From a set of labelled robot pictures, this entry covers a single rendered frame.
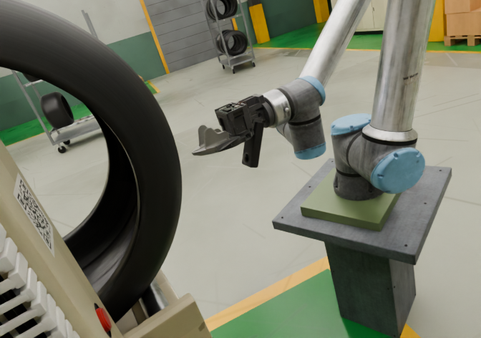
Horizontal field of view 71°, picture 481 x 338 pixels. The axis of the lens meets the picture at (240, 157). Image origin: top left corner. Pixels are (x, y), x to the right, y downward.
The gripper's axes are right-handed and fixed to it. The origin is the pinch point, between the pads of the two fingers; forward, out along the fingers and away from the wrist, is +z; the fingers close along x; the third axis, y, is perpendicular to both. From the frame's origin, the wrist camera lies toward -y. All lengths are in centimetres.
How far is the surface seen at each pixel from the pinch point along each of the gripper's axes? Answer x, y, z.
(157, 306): 18.6, -15.2, 22.3
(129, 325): 4.8, -27.0, 29.4
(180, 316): 25.6, -13.7, 20.0
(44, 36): 18.0, 30.7, 19.2
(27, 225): 37.1, 15.6, 28.2
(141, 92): 15.8, 19.8, 10.0
